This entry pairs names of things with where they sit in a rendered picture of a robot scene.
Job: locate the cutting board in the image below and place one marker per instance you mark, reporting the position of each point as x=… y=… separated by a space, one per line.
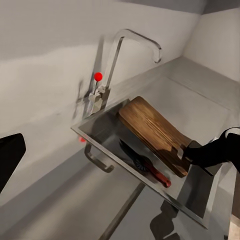
x=157 y=133

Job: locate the parer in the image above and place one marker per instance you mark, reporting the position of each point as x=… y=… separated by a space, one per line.
x=157 y=174

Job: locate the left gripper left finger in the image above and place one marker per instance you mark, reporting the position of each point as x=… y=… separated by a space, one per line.
x=12 y=149

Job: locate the drop in sink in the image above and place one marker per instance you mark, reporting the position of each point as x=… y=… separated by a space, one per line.
x=197 y=116

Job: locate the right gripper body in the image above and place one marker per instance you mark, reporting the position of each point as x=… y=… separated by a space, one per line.
x=196 y=152

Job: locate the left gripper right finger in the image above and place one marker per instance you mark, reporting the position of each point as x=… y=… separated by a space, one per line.
x=232 y=149

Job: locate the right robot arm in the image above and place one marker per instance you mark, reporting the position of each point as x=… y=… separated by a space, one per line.
x=210 y=156

